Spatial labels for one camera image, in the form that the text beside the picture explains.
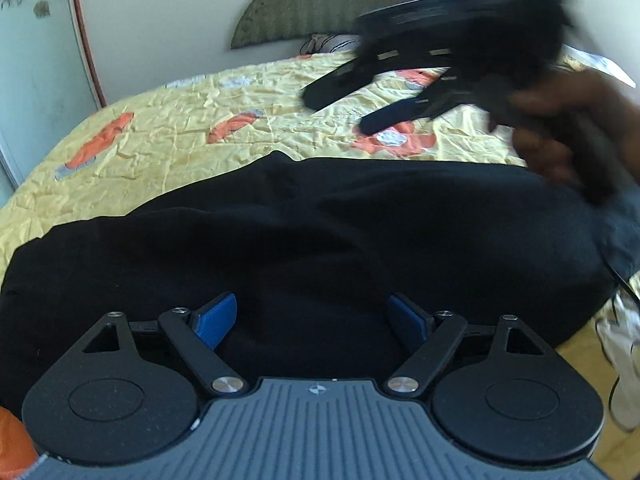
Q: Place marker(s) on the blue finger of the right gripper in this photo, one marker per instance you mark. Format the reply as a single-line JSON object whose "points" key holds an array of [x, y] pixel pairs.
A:
{"points": [[432, 102], [343, 81]]}

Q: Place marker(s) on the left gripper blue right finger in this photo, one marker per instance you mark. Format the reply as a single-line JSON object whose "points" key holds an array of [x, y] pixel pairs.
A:
{"points": [[431, 340]]}

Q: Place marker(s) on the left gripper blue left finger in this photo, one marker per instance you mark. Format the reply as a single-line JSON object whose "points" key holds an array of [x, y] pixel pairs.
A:
{"points": [[195, 335]]}

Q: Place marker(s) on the black pants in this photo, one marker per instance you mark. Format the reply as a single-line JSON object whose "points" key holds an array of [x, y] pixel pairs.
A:
{"points": [[312, 251]]}

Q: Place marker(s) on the right hand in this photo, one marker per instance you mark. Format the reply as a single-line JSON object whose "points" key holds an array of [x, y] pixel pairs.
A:
{"points": [[588, 90]]}

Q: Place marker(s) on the grey patterned pillow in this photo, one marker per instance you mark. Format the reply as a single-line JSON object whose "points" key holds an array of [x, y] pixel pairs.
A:
{"points": [[326, 43]]}

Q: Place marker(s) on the yellow floral bed sheet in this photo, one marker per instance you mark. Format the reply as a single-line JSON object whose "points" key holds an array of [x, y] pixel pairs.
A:
{"points": [[201, 128]]}

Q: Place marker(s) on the white wardrobe sliding door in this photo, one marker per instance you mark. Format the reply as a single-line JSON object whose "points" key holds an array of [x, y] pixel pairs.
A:
{"points": [[48, 85]]}

